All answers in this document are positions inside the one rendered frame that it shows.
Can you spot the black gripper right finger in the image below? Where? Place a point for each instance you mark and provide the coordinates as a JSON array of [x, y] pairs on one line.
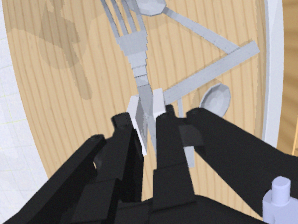
[[255, 170]]

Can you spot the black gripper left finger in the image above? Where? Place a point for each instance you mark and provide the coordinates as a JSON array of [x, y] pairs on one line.
[[122, 170]]

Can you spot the wooden cutlery tray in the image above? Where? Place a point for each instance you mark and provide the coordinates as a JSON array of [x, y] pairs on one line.
[[288, 127]]

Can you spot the white flat base plate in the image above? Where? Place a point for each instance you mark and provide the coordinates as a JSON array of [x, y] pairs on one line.
[[274, 70]]

